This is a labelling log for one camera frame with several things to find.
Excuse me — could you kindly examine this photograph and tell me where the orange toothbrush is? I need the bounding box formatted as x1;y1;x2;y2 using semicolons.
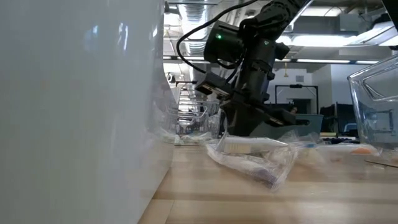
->
313;142;382;157

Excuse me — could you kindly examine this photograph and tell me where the teal plastic bin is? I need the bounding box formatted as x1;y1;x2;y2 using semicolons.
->
248;113;324;139

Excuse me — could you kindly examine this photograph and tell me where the long ceiling light bar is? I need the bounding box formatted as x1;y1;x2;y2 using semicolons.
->
163;55;380;65

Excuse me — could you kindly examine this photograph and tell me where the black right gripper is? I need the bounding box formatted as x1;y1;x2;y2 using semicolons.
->
195;72;309;137

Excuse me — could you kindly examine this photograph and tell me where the white plastic bin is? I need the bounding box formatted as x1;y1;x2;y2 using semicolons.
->
0;0;178;224

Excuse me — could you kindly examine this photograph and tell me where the green toothbrush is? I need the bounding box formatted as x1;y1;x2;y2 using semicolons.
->
167;130;215;146

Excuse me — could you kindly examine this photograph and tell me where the wide clear plastic bin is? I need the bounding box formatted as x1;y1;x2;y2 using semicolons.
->
347;53;398;169

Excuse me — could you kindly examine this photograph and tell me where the black station frame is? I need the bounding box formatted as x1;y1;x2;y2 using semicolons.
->
274;83;319;115

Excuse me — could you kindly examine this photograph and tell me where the narrow clear plastic bin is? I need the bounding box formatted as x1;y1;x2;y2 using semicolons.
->
177;100;222;146

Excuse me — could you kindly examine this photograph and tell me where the wide silver ventilation duct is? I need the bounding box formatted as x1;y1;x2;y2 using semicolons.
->
178;0;212;57

